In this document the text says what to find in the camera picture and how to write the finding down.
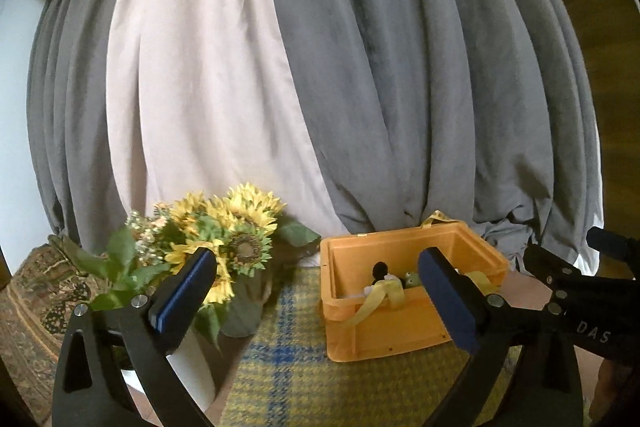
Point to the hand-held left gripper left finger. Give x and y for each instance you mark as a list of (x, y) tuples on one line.
[(182, 289)]

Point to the black mouse plush toy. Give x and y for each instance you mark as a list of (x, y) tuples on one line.
[(381, 271)]

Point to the grey curtain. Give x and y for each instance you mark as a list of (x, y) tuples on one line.
[(425, 82), (70, 132)]

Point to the brown patterned rug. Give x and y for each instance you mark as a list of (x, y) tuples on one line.
[(35, 307)]

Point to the green frog plush toy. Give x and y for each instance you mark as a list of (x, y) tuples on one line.
[(412, 279)]

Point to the green leafy plant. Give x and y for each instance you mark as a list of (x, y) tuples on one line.
[(120, 267)]

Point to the yellow blue plaid mat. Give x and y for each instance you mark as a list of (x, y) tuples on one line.
[(290, 382)]

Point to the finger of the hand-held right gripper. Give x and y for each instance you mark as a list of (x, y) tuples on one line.
[(615, 244), (547, 269)]

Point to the orange plastic crate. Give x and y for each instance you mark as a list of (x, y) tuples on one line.
[(390, 337)]

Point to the pale pink curtain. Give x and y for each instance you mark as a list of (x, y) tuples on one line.
[(210, 82)]

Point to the sunflower bouquet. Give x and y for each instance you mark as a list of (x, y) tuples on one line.
[(245, 247)]

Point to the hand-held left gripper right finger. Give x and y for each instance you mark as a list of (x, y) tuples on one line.
[(445, 302)]

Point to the white plant pot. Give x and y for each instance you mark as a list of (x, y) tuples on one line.
[(197, 372)]

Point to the yellow ribbon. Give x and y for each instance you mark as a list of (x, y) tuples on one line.
[(385, 294), (440, 217), (480, 281)]

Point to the green vase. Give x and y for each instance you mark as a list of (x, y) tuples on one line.
[(247, 312)]

